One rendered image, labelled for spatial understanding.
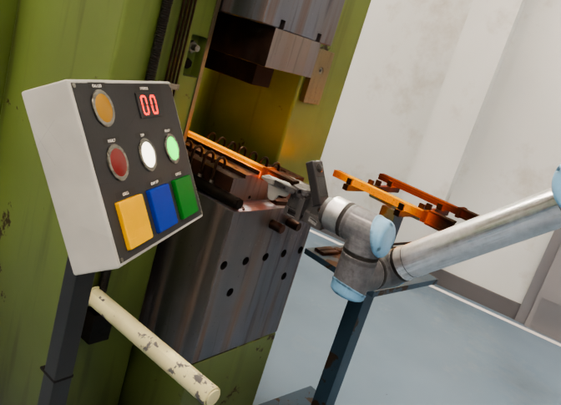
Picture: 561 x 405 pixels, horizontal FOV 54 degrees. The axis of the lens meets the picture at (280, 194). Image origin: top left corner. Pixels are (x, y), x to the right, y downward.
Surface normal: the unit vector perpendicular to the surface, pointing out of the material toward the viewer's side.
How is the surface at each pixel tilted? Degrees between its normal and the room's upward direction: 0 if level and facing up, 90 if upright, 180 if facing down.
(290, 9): 90
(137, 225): 60
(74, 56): 90
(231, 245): 90
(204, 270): 90
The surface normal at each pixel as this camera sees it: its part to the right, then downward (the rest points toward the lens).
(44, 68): -0.60, 0.04
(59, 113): -0.23, 0.19
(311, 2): 0.75, 0.38
